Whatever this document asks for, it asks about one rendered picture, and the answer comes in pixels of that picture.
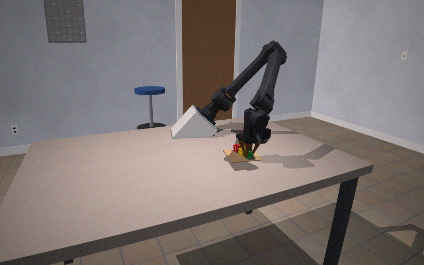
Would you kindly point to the red dice with white pips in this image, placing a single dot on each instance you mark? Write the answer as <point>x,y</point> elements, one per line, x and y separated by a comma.
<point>236,147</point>

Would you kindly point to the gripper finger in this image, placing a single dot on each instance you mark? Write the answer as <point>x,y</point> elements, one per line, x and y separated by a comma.
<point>247,147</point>
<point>255,148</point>

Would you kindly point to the tan mat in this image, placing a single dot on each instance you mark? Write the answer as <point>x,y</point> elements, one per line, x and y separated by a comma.
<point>235,157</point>

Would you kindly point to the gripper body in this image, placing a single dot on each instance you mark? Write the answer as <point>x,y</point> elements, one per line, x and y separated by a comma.
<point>244,139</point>

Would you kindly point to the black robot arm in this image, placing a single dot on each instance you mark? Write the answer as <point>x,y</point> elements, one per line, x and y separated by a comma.
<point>272,54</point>

